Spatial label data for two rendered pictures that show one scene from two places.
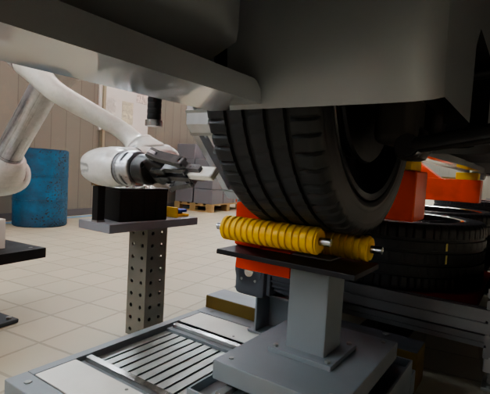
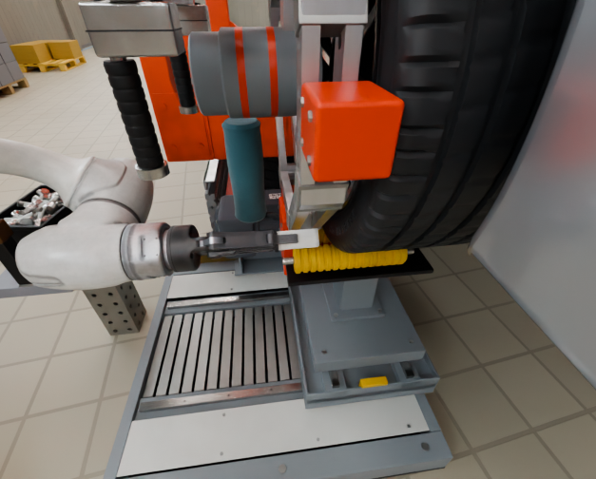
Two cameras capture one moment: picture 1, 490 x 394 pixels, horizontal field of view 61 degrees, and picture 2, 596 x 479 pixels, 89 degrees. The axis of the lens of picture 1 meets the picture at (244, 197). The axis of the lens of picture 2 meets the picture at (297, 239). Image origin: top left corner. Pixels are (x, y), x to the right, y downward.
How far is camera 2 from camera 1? 0.78 m
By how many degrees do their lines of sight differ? 51
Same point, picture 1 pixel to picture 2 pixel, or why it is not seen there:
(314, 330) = (366, 295)
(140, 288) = (111, 297)
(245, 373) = (348, 360)
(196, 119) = (322, 199)
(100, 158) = (88, 263)
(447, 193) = not seen: hidden behind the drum
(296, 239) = (390, 260)
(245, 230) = (330, 264)
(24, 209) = not seen: outside the picture
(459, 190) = not seen: hidden behind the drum
